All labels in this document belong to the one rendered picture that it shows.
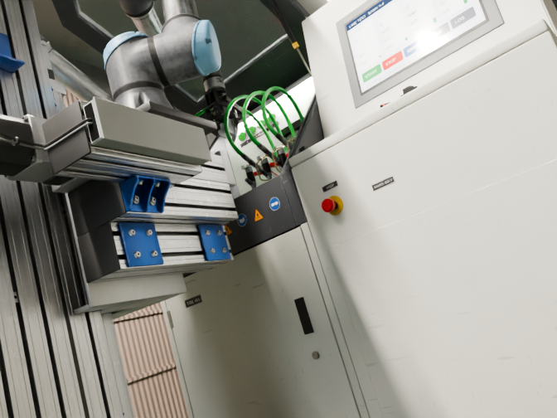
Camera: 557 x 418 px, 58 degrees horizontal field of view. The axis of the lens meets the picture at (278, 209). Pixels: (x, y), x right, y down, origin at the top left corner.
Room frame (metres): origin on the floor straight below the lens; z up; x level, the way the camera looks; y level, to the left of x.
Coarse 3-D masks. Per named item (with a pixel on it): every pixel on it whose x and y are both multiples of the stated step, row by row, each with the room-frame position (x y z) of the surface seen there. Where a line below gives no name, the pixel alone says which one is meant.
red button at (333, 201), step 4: (332, 196) 1.30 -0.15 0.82; (336, 196) 1.30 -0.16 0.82; (324, 200) 1.28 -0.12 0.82; (328, 200) 1.27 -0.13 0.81; (332, 200) 1.27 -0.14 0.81; (336, 200) 1.30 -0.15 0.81; (340, 200) 1.29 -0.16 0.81; (324, 204) 1.28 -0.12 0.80; (328, 204) 1.27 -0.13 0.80; (332, 204) 1.27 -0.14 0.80; (336, 204) 1.29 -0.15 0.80; (340, 204) 1.29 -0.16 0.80; (324, 208) 1.28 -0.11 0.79; (328, 208) 1.27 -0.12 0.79; (332, 208) 1.27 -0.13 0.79; (336, 208) 1.30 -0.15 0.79; (340, 208) 1.30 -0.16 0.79; (332, 212) 1.31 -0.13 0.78; (336, 212) 1.30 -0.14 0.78
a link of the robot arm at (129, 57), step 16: (128, 32) 1.01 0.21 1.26; (112, 48) 1.00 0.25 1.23; (128, 48) 1.00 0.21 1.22; (144, 48) 1.00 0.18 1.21; (112, 64) 1.01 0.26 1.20; (128, 64) 1.00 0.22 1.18; (144, 64) 1.01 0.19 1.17; (160, 64) 1.01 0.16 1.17; (112, 80) 1.02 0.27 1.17; (128, 80) 1.00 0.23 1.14; (144, 80) 1.01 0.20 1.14; (160, 80) 1.04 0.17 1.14
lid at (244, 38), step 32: (64, 0) 1.59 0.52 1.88; (96, 0) 1.61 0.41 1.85; (160, 0) 1.61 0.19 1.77; (224, 0) 1.61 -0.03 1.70; (256, 0) 1.61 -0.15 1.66; (288, 0) 1.60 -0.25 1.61; (96, 32) 1.72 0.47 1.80; (224, 32) 1.74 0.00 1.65; (256, 32) 1.74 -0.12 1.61; (224, 64) 1.87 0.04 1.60; (256, 64) 1.85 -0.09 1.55; (288, 64) 1.85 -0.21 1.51; (192, 96) 2.03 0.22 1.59; (256, 96) 2.01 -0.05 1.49
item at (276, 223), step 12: (276, 180) 1.40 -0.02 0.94; (252, 192) 1.46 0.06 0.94; (264, 192) 1.43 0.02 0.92; (276, 192) 1.41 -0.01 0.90; (240, 204) 1.49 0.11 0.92; (252, 204) 1.47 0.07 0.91; (264, 204) 1.44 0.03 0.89; (288, 204) 1.39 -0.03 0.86; (252, 216) 1.47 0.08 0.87; (264, 216) 1.45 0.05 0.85; (276, 216) 1.42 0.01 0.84; (288, 216) 1.40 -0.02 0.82; (240, 228) 1.51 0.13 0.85; (252, 228) 1.48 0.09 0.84; (264, 228) 1.45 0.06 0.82; (276, 228) 1.43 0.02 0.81; (288, 228) 1.40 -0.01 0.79; (240, 240) 1.52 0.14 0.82; (252, 240) 1.49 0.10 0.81; (264, 240) 1.46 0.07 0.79; (240, 252) 1.55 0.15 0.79
